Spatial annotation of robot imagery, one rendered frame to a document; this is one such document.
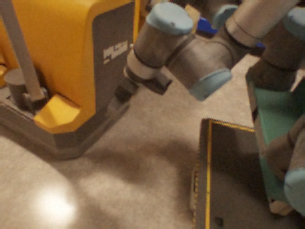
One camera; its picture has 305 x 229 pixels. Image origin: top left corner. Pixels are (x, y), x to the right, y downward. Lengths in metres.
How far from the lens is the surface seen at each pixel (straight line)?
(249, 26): 0.53
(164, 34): 0.46
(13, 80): 1.44
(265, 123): 0.86
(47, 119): 1.31
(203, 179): 1.10
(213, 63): 0.46
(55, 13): 1.20
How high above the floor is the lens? 1.22
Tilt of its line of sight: 43 degrees down
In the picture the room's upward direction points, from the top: 9 degrees clockwise
